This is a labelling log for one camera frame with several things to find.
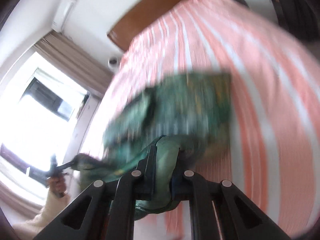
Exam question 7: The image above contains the green patterned padded jacket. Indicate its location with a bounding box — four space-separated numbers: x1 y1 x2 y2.
72 73 231 220

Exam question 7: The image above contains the cream knitted sleeve forearm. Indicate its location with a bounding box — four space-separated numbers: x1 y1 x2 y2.
12 191 71 240

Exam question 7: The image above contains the person's left hand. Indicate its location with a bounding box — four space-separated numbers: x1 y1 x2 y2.
47 174 67 198

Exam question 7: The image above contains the pink striped bed sheet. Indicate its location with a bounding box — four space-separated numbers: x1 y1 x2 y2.
81 0 319 237

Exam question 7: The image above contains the beige curtain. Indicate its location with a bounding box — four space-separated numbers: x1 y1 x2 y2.
34 31 113 98

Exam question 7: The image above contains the white round fan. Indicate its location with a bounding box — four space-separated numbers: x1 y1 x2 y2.
107 56 120 72

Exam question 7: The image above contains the white air conditioner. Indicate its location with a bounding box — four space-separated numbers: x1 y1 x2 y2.
52 0 78 33

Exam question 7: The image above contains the wooden headboard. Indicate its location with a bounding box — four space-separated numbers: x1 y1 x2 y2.
107 0 182 51

